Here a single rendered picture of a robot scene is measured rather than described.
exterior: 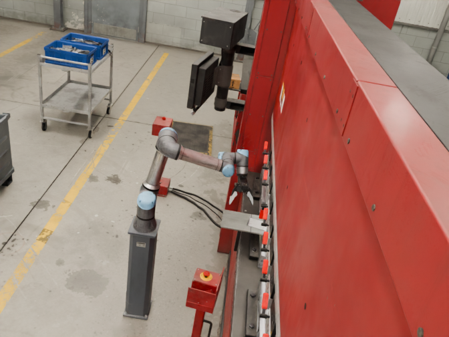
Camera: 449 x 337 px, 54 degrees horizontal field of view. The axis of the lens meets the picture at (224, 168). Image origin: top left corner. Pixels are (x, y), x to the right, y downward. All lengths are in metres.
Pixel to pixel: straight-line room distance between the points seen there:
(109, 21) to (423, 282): 9.54
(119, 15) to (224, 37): 6.70
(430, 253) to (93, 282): 3.20
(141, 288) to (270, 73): 1.74
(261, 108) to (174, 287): 1.56
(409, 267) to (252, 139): 2.77
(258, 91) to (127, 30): 6.88
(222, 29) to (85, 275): 2.14
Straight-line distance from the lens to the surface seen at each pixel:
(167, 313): 3.43
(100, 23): 10.00
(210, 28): 3.28
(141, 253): 2.96
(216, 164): 2.61
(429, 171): 0.72
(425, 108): 1.01
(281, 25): 3.09
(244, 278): 2.51
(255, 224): 2.69
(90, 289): 3.58
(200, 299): 2.53
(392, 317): 0.73
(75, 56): 5.35
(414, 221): 0.66
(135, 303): 3.29
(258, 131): 3.32
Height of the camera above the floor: 2.58
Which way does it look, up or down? 30 degrees down
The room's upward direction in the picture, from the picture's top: 10 degrees clockwise
